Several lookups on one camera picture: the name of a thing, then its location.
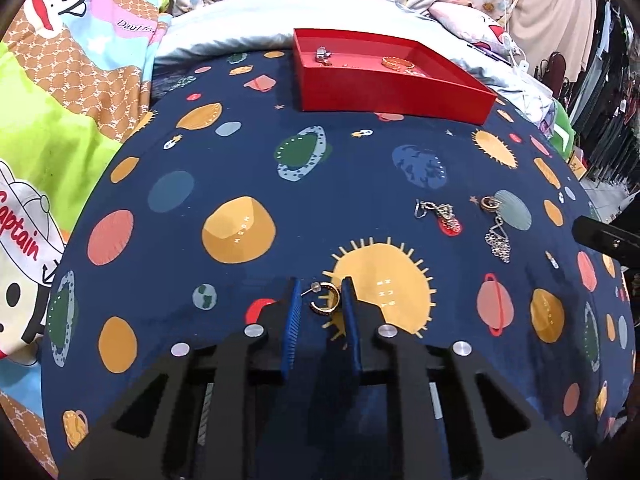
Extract silver chain pendant necklace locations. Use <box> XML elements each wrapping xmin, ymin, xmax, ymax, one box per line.
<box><xmin>483</xmin><ymin>210</ymin><xmax>512</xmax><ymax>265</ymax></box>

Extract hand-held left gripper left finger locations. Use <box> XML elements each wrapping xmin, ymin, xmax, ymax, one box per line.
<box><xmin>57</xmin><ymin>276</ymin><xmax>306</xmax><ymax>480</ymax></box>

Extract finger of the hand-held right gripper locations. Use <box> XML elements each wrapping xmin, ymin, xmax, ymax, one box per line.
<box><xmin>572</xmin><ymin>215</ymin><xmax>640</xmax><ymax>268</ymax></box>

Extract gold hoop earring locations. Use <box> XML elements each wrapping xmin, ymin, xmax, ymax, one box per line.
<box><xmin>302</xmin><ymin>281</ymin><xmax>342</xmax><ymax>316</ymax></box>

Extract red cardboard box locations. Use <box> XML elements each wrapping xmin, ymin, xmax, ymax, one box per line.
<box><xmin>292</xmin><ymin>28</ymin><xmax>499</xmax><ymax>126</ymax></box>

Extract white cartoon face pillow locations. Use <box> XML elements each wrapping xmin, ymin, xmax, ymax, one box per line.
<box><xmin>429</xmin><ymin>0</ymin><xmax>521</xmax><ymax>59</ymax></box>

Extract light blue pillow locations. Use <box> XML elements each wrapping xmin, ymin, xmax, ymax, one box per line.
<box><xmin>152</xmin><ymin>0</ymin><xmax>556</xmax><ymax>127</ymax></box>

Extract navy planet print blanket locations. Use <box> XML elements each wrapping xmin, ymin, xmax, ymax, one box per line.
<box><xmin>40</xmin><ymin>50</ymin><xmax>636</xmax><ymax>480</ymax></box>

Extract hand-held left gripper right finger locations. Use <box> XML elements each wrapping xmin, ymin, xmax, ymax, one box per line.
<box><xmin>341</xmin><ymin>276</ymin><xmax>588</xmax><ymax>480</ymax></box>

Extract tan cardboard box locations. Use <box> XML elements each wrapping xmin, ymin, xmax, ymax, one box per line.
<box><xmin>567</xmin><ymin>152</ymin><xmax>589</xmax><ymax>181</ymax></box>

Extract rack of hanging clothes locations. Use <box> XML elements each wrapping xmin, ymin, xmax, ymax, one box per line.
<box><xmin>570</xmin><ymin>0</ymin><xmax>640</xmax><ymax>192</ymax></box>

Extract green cloth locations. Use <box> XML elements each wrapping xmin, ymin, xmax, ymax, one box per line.
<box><xmin>552</xmin><ymin>105</ymin><xmax>579</xmax><ymax>157</ymax></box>

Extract white charging cable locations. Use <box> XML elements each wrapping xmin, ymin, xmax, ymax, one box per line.
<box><xmin>497</xmin><ymin>0</ymin><xmax>532</xmax><ymax>72</ymax></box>

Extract dark red chair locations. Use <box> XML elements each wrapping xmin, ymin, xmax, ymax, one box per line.
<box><xmin>535</xmin><ymin>54</ymin><xmax>569</xmax><ymax>97</ymax></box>

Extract beige hanging curtain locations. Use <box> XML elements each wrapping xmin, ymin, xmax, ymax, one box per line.
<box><xmin>510</xmin><ymin>0</ymin><xmax>599</xmax><ymax>69</ymax></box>

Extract colourful cartoon monkey blanket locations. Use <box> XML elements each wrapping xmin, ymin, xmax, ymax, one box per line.
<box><xmin>0</xmin><ymin>0</ymin><xmax>174</xmax><ymax>477</ymax></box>

